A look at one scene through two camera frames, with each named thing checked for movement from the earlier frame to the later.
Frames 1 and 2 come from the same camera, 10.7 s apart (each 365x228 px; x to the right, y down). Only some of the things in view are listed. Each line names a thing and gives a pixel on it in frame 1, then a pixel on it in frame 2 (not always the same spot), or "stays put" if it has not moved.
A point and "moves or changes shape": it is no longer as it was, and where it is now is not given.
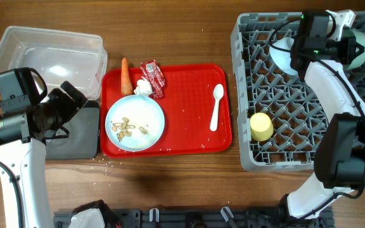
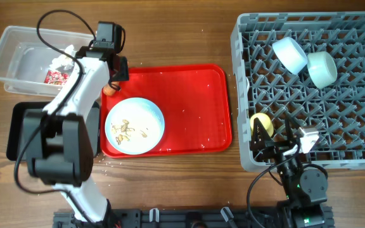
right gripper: [347, 56] -> [275, 148]
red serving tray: [189, 104] stays put
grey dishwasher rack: [280, 113] stays put
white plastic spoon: [218, 92] -> [248, 84]
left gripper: [70, 106] -> [124, 76]
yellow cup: [262, 126] stays put
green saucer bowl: [360, 39] moves or changes shape
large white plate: [134, 123] stays put
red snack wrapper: [153, 73] -> [54, 77]
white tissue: [143, 87] -> [63, 60]
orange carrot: [126, 85] -> [108, 90]
